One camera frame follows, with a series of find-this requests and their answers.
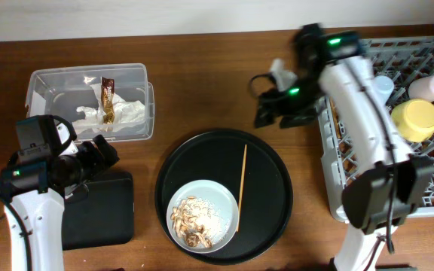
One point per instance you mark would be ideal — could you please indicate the food leftovers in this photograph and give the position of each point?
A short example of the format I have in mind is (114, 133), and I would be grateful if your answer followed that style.
(198, 222)

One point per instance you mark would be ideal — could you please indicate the round black serving tray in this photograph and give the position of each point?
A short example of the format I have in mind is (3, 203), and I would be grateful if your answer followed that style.
(217, 155)

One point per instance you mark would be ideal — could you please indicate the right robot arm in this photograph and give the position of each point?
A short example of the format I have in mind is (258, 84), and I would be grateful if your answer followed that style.
(392, 179)

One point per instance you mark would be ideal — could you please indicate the clear plastic waste bin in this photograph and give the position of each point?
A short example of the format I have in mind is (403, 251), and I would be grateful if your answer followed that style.
(61, 91)

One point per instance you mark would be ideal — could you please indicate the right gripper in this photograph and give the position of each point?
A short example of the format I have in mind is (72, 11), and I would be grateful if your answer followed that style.
(277, 96)

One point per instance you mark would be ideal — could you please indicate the wooden chopstick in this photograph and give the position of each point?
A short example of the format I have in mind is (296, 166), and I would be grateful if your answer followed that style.
(242, 180)
(335, 118)

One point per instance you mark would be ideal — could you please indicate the blue cup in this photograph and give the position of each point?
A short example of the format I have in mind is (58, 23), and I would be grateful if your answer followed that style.
(384, 87)

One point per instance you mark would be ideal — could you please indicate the brown snack wrapper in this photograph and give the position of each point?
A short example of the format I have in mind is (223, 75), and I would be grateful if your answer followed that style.
(107, 94)

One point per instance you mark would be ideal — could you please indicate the white napkin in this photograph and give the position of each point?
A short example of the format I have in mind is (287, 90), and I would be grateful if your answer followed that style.
(85, 118)
(126, 113)

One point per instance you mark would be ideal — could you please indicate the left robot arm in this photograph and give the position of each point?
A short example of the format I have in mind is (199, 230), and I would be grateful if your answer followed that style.
(33, 187)

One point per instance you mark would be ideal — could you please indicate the grey plate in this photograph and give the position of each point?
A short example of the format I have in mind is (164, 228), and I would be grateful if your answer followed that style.
(214, 192)

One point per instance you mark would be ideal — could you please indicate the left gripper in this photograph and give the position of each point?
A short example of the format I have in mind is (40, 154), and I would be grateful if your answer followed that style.
(99, 163)

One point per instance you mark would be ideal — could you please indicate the pink cup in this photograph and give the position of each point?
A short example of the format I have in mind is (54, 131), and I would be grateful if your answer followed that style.
(422, 89)

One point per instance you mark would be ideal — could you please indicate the black rectangular tray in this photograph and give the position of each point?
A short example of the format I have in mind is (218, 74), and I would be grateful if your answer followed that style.
(99, 212)

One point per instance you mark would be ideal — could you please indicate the yellow bowl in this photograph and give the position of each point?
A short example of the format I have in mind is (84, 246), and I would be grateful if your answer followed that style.
(414, 119)

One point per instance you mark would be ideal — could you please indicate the grey dishwasher rack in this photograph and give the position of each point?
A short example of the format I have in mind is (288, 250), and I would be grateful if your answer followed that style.
(404, 60)

